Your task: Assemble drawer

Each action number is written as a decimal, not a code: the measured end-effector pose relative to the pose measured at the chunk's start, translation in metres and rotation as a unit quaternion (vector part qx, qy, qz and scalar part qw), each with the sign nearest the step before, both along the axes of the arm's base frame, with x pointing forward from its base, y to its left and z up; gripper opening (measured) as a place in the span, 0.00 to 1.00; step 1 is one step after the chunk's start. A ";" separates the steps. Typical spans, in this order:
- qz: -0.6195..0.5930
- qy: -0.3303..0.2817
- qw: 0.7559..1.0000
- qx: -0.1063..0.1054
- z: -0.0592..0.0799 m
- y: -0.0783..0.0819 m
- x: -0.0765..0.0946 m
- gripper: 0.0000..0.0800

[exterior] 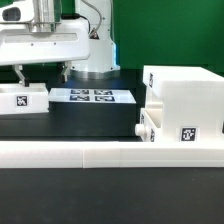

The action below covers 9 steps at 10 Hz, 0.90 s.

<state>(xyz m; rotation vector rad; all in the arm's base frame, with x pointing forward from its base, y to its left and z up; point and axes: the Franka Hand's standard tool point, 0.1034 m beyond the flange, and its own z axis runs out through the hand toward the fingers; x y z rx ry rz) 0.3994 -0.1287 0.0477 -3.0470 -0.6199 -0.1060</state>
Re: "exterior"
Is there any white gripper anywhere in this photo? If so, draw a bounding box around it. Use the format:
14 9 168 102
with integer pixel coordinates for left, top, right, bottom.
0 18 90 87

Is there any white front drawer with knob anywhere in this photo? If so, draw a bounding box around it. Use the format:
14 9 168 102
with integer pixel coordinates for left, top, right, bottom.
135 108 162 142

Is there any white drawer housing box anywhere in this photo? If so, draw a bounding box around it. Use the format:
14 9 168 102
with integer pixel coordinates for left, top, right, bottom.
143 66 224 142

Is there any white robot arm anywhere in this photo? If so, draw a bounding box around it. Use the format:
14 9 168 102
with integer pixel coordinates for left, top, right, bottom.
0 0 100 87

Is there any white L-shaped fence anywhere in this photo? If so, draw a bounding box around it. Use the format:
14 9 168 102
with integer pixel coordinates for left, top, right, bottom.
0 141 224 168

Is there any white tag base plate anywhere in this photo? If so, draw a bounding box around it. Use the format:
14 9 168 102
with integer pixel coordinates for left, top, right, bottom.
49 88 136 104

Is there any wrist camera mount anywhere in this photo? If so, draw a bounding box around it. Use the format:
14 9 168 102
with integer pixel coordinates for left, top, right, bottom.
0 0 35 23

